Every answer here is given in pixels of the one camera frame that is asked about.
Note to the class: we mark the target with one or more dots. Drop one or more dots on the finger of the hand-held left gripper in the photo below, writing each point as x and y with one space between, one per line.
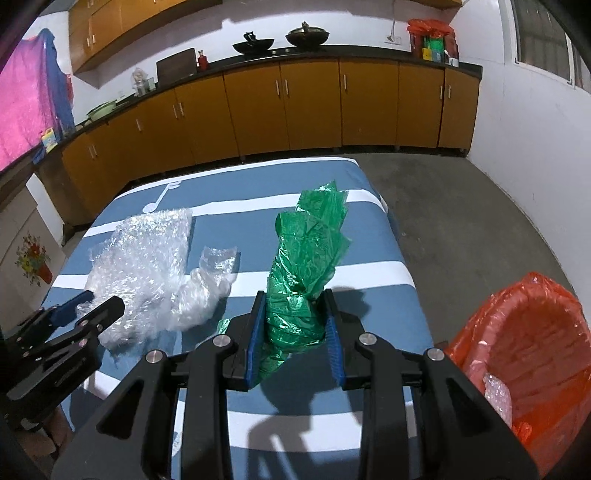
69 308
87 332

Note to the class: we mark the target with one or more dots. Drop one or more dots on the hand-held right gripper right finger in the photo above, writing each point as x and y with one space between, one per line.
333 350

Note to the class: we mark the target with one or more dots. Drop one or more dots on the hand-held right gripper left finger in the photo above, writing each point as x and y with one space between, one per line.
255 350

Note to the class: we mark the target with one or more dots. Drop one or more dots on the clear bubble wrap sheet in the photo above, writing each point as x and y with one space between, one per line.
138 258

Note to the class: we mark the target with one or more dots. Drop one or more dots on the green plastic bag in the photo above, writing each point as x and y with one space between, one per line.
300 258

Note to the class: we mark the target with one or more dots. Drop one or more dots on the red-lined waste basket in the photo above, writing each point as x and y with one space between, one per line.
531 332

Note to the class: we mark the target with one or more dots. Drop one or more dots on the clear plastic bag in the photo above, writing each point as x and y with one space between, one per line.
212 265

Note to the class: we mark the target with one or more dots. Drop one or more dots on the white cabinet with flower sticker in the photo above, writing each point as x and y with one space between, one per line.
18 221

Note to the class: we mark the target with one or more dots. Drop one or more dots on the blue striped tablecloth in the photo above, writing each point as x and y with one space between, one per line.
244 230

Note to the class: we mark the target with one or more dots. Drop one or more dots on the colourful small box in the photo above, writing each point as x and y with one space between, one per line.
49 140

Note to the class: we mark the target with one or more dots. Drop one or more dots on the crumpled clear plastic wrap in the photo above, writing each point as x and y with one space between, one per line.
497 394

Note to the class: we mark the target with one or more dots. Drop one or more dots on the green enamel basin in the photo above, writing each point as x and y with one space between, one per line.
101 111

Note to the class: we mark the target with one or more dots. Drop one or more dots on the pink cloth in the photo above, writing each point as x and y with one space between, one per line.
23 106

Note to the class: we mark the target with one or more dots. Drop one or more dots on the blue cloth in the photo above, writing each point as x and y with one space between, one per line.
62 92

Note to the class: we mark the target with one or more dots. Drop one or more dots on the glass jar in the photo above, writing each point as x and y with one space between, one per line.
140 81

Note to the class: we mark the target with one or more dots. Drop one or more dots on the orange base cabinets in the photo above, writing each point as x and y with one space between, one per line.
309 106

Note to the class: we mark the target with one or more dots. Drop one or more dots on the brown cutting board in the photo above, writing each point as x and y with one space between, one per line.
175 65

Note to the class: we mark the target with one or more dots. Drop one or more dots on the red bottle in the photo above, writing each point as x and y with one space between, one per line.
202 61

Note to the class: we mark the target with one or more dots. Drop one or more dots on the black kitchen countertop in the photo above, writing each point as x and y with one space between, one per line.
369 51

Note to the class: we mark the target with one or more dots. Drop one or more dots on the black wok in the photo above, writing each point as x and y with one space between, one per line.
253 46

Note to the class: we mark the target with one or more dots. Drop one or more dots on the yellow box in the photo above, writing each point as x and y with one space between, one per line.
432 56

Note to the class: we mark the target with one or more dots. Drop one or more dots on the white cup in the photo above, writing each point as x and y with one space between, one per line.
452 62

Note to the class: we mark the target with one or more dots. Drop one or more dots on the black pot with lid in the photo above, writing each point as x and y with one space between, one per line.
307 37

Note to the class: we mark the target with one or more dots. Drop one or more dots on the green box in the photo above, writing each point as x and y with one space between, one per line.
434 45

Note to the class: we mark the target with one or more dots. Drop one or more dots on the red plastic bag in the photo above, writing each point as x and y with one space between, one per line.
427 26

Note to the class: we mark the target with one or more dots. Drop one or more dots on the barred window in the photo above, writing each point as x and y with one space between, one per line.
545 37

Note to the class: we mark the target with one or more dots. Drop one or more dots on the white wall socket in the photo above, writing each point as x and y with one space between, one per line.
392 39

